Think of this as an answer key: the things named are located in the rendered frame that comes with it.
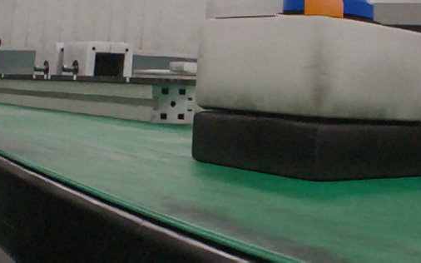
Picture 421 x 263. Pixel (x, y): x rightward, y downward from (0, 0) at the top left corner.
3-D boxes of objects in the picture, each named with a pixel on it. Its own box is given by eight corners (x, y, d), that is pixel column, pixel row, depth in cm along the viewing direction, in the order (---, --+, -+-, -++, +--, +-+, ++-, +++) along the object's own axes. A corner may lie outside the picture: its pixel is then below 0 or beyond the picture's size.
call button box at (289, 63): (187, 160, 38) (196, 11, 38) (352, 158, 43) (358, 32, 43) (314, 182, 31) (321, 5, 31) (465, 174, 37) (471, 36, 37)
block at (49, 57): (22, 93, 163) (25, 43, 162) (71, 94, 169) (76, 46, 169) (42, 95, 155) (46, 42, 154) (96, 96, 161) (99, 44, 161)
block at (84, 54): (48, 95, 154) (52, 42, 153) (103, 96, 160) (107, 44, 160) (71, 96, 145) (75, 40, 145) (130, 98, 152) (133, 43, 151)
